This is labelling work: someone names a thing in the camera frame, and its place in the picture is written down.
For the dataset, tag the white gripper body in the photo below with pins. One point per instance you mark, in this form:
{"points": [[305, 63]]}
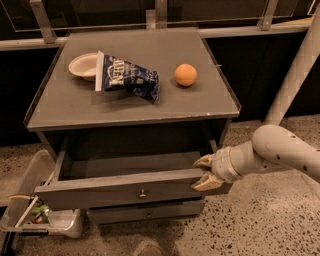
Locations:
{"points": [[221, 164]]}

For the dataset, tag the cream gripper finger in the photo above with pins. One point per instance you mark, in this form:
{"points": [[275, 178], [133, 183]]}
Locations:
{"points": [[207, 182], [204, 161]]}

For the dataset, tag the grey top drawer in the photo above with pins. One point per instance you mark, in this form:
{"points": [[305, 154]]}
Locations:
{"points": [[88, 178]]}

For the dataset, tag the grey drawer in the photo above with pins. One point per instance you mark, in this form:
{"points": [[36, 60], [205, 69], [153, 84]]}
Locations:
{"points": [[173, 209], [88, 178]]}

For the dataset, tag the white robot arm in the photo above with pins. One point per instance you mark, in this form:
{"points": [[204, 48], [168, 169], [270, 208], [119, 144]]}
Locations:
{"points": [[271, 149]]}

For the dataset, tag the grey bottom drawer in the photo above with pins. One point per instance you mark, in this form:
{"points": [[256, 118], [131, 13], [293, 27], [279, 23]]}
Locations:
{"points": [[173, 209]]}

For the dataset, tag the grey three-drawer cabinet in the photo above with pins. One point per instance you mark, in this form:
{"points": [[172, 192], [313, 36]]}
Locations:
{"points": [[182, 119]]}

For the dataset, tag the orange fruit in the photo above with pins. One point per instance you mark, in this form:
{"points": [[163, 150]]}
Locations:
{"points": [[185, 75]]}

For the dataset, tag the blue chip bag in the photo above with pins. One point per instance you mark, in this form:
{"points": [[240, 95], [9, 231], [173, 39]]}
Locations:
{"points": [[114, 73]]}

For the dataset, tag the white paper bowl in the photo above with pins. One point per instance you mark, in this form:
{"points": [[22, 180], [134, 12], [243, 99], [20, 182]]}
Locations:
{"points": [[84, 66]]}

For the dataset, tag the clear plastic bin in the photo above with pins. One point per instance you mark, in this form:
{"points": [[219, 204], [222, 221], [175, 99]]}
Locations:
{"points": [[20, 215]]}

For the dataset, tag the metal railing with glass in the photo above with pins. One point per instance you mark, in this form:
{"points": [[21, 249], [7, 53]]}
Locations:
{"points": [[37, 24]]}

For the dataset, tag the white diagonal post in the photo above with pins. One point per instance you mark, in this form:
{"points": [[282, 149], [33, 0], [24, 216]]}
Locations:
{"points": [[302, 64]]}

